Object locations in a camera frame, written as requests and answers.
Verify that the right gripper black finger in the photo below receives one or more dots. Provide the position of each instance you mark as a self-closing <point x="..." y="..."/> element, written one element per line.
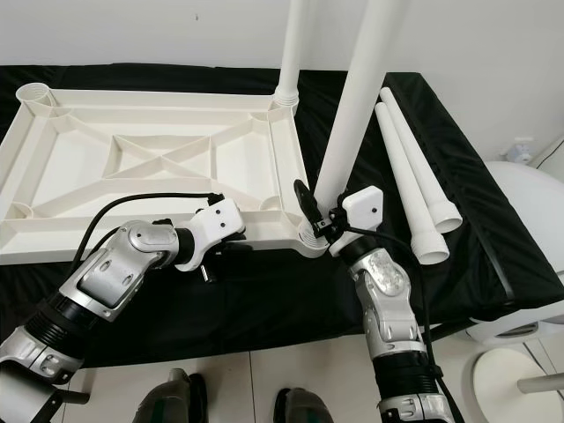
<point x="307" y="201"/>

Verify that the white plastic table top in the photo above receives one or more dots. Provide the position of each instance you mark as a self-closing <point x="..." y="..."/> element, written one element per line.
<point x="70" y="176"/>

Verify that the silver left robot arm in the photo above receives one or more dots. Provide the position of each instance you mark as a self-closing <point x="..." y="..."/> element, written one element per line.
<point x="123" y="269"/>

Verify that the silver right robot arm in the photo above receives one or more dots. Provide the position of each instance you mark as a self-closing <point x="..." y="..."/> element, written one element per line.
<point x="388" y="300"/>

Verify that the black table cloth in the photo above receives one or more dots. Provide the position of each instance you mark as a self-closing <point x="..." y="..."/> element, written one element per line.
<point x="273" y="308"/>

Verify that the grey robot left foot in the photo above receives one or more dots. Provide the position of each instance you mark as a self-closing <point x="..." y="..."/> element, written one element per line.
<point x="166" y="401"/>

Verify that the grey robot foot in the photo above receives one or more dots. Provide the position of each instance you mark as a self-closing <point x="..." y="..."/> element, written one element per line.
<point x="166" y="401"/>
<point x="304" y="408"/>

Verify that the grey robot right foot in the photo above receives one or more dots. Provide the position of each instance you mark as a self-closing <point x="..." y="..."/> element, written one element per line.
<point x="304" y="408"/>

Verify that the white dome-shaped appliance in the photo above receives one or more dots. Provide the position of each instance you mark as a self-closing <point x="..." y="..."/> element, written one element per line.
<point x="529" y="328"/>

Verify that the white round base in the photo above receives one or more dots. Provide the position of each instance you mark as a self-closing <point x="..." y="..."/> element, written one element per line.
<point x="511" y="388"/>

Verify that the grey metal rod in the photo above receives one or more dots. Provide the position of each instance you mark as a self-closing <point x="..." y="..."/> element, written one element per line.
<point x="542" y="384"/>

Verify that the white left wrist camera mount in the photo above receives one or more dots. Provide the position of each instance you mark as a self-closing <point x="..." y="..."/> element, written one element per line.
<point x="218" y="220"/>

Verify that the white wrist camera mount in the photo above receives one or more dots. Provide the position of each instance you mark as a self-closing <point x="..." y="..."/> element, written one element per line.
<point x="218" y="220"/>
<point x="363" y="207"/>

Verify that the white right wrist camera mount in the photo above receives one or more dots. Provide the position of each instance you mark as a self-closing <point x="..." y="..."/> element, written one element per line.
<point x="363" y="207"/>

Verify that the small white wall device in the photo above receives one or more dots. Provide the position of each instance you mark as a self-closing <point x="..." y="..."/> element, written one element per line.
<point x="520" y="148"/>

